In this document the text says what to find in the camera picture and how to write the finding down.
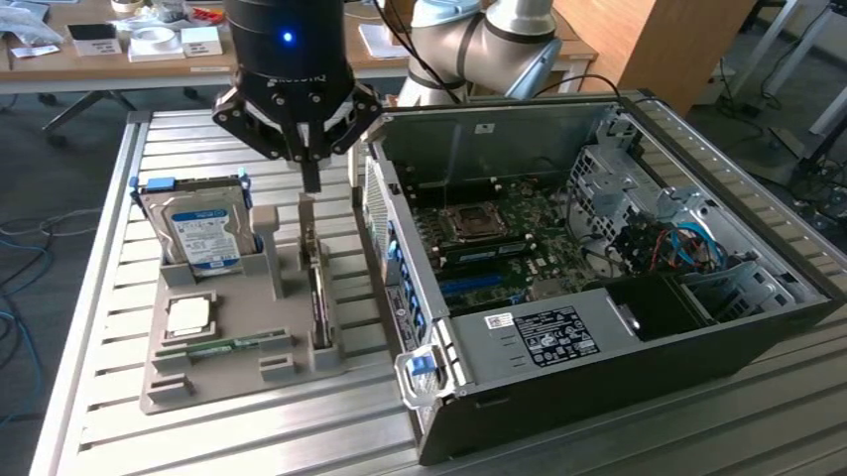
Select silver disk bay cage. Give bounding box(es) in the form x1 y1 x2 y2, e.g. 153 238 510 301
565 143 727 239

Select grey parts rack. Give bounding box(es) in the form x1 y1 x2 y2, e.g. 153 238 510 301
138 204 350 416

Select blue floor cable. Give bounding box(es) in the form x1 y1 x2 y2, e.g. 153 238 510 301
0 237 53 428

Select hard disk with blue caddy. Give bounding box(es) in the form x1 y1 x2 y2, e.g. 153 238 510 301
129 167 264 278

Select open black PC case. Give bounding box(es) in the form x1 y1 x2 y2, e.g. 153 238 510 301
348 96 843 467

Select white floor box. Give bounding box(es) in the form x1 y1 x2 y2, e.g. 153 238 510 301
702 58 737 106

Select clear plastic bag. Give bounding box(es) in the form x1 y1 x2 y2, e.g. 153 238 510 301
0 4 66 47

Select black graphics card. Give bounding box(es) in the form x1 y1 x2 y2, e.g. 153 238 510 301
294 191 337 349

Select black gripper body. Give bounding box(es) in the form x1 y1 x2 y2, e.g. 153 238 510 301
222 0 358 161

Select silver CPU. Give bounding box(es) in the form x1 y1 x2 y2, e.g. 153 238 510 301
164 296 214 337

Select green RAM stick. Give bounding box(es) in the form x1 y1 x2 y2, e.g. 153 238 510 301
156 329 292 356

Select red wire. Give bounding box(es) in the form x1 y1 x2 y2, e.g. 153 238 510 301
644 228 670 272

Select grey power supply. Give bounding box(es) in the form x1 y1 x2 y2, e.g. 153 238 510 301
432 289 646 388

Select blue wire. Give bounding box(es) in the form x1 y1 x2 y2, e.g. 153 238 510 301
662 221 729 273

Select white paper stack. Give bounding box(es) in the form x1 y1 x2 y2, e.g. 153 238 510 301
357 22 413 60

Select white card red print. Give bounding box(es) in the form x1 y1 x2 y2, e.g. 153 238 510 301
8 44 62 60

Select flat white box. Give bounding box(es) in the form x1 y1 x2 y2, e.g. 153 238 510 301
125 42 188 63

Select green motherboard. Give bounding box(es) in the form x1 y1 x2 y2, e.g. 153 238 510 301
408 176 640 318

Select white box black top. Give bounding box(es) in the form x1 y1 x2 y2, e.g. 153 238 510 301
68 23 124 58

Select white tape roll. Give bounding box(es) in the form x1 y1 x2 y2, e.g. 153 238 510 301
130 27 181 51

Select grey drive caddy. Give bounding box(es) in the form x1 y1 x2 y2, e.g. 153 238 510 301
674 260 799 324

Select white labelled box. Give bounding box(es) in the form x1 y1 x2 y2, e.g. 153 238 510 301
178 25 225 58

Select black castor frame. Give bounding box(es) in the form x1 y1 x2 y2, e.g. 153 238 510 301
37 87 204 148

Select CPU socket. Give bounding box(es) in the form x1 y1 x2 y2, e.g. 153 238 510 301
442 201 510 245

